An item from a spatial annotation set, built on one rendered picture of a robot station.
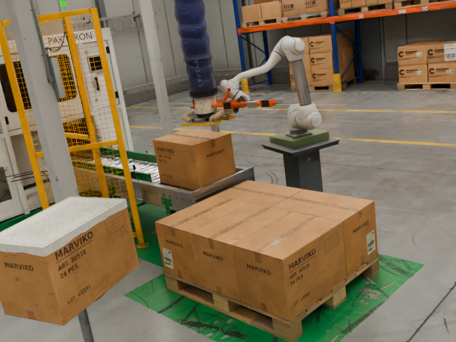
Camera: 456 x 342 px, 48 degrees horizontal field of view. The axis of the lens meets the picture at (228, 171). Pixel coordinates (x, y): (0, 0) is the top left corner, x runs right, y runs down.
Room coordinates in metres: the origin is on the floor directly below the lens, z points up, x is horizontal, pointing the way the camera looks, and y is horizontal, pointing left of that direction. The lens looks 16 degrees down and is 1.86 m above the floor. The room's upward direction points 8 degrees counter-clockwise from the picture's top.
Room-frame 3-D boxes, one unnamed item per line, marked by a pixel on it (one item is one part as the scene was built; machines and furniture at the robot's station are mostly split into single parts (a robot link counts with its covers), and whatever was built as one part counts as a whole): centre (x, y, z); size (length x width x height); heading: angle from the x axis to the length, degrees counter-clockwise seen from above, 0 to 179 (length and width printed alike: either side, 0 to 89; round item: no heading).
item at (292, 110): (4.39, -0.66, 0.98); 0.18 x 0.16 x 0.22; 21
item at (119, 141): (4.35, 1.25, 1.05); 0.87 x 0.10 x 2.10; 95
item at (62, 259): (2.48, 0.89, 0.82); 0.60 x 0.40 x 0.40; 151
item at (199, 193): (4.09, 0.04, 0.58); 0.70 x 0.03 x 0.06; 133
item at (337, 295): (3.39, -0.19, 0.07); 1.20 x 1.00 x 0.14; 43
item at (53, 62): (4.02, 1.22, 1.62); 0.20 x 0.05 x 0.30; 43
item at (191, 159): (4.35, 0.27, 0.75); 0.60 x 0.40 x 0.40; 39
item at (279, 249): (3.39, -0.19, 0.34); 1.20 x 1.00 x 0.40; 43
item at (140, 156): (5.40, 0.88, 0.60); 1.60 x 0.10 x 0.09; 43
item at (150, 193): (4.73, 1.07, 0.50); 2.31 x 0.05 x 0.19; 43
